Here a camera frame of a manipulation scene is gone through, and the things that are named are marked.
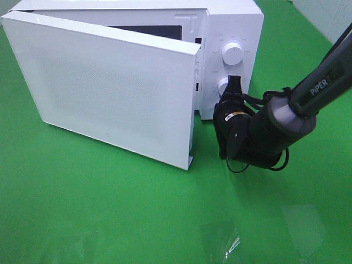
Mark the white microwave oven body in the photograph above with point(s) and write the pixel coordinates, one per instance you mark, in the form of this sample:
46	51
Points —
174	25

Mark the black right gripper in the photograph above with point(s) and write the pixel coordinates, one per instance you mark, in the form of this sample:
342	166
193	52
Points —
231	119

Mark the white timer knob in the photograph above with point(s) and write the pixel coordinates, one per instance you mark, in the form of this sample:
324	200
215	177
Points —
222	84

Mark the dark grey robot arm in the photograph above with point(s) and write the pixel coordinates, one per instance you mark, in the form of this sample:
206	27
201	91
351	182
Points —
259	132

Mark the upper white power knob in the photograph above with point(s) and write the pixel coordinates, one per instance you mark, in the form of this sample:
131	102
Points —
232	53

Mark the white microwave door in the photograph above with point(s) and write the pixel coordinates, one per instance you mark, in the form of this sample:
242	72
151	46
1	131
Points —
128	89

